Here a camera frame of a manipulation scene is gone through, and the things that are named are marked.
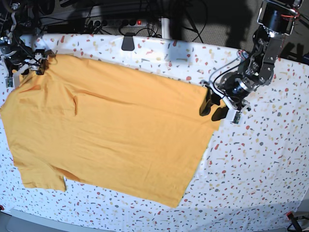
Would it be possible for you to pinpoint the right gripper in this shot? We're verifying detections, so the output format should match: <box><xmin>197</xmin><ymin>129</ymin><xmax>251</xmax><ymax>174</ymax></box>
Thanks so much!
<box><xmin>0</xmin><ymin>48</ymin><xmax>49</xmax><ymax>78</ymax></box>

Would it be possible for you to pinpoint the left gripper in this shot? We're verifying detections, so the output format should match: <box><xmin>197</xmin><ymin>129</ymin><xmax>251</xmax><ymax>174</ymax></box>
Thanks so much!
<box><xmin>199</xmin><ymin>74</ymin><xmax>250</xmax><ymax>121</ymax></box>

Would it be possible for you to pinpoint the yellow orange T-shirt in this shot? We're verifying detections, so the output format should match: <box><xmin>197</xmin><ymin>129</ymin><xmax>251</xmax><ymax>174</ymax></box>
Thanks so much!
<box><xmin>0</xmin><ymin>55</ymin><xmax>220</xmax><ymax>207</ymax></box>

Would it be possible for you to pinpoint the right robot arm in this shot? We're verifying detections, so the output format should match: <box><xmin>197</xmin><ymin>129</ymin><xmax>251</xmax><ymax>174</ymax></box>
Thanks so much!
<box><xmin>0</xmin><ymin>0</ymin><xmax>55</xmax><ymax>81</ymax></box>

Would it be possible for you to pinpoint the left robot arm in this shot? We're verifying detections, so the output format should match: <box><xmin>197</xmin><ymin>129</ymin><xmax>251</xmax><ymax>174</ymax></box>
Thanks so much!
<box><xmin>199</xmin><ymin>0</ymin><xmax>302</xmax><ymax>124</ymax></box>

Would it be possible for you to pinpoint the black power adapter bar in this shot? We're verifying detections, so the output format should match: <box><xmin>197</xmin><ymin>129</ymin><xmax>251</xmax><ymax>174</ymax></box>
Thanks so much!
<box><xmin>46</xmin><ymin>24</ymin><xmax>83</xmax><ymax>34</ymax></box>

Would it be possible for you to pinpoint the white power strip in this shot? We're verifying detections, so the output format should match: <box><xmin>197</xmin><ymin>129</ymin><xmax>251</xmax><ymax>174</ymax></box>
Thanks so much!
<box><xmin>87</xmin><ymin>19</ymin><xmax>148</xmax><ymax>28</ymax></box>

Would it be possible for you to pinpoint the black table clamp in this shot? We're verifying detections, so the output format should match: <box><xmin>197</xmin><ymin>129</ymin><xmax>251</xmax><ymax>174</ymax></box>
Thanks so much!
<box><xmin>121</xmin><ymin>32</ymin><xmax>135</xmax><ymax>51</ymax></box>

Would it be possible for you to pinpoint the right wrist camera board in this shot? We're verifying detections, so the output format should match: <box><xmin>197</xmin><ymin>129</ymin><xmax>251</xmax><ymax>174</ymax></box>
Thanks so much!
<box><xmin>5</xmin><ymin>77</ymin><xmax>14</xmax><ymax>88</ymax></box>

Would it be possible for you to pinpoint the white table leg post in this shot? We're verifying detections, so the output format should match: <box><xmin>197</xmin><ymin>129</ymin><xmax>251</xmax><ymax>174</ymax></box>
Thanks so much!
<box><xmin>161</xmin><ymin>17</ymin><xmax>171</xmax><ymax>40</ymax></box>

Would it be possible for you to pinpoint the red black clamp handle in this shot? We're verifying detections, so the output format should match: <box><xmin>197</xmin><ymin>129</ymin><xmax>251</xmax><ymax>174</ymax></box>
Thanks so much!
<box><xmin>286</xmin><ymin>212</ymin><xmax>302</xmax><ymax>232</ymax></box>

